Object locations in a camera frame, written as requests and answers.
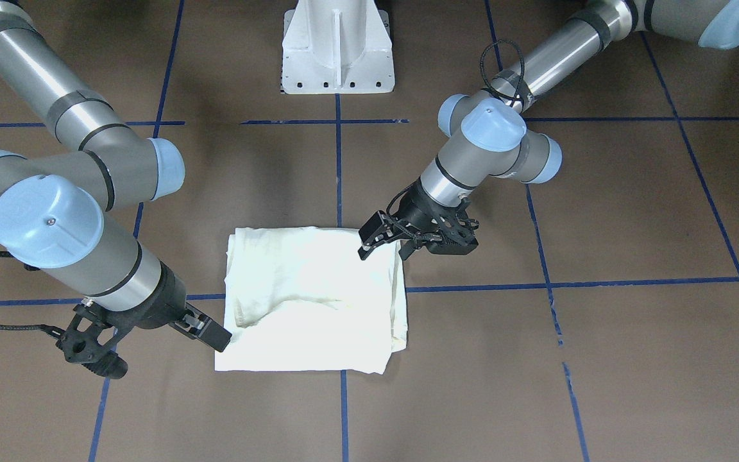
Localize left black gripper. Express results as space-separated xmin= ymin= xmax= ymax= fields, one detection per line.
xmin=357 ymin=180 xmax=473 ymax=261

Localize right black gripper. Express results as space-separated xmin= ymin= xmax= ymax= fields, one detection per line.
xmin=97 ymin=263 xmax=232 ymax=353

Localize cream long sleeve shirt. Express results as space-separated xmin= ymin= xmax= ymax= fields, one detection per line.
xmin=214 ymin=227 xmax=408 ymax=374

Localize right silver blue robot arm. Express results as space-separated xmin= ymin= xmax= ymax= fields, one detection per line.
xmin=0 ymin=1 xmax=231 ymax=364

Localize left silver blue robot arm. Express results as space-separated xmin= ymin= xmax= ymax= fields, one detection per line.
xmin=357 ymin=1 xmax=739 ymax=260

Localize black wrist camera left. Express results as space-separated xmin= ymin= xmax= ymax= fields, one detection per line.
xmin=425 ymin=197 xmax=480 ymax=255

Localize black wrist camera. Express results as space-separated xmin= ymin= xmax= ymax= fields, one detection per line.
xmin=55 ymin=303 xmax=129 ymax=379
xmin=425 ymin=197 xmax=480 ymax=255

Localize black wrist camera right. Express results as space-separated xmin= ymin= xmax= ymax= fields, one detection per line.
xmin=55 ymin=303 xmax=129 ymax=379

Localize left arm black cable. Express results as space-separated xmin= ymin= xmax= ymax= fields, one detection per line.
xmin=479 ymin=40 xmax=527 ymax=108

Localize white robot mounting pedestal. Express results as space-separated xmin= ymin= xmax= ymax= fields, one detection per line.
xmin=280 ymin=1 xmax=396 ymax=96

